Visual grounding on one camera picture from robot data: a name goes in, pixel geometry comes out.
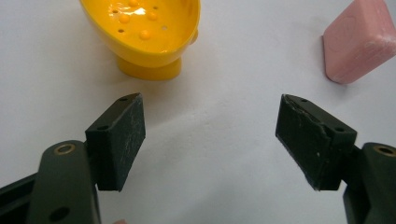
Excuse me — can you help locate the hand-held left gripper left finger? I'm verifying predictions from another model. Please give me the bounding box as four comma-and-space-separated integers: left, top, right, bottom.
84, 92, 147, 192

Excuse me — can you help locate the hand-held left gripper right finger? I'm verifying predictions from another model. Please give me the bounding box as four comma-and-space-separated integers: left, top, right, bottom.
275, 93, 359, 191

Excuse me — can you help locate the pink soap bar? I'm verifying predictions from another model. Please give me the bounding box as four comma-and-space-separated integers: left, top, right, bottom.
321, 0, 396, 85

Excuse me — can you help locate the yellow plastic soap dish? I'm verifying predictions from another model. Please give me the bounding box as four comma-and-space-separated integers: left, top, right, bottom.
78, 0, 202, 82

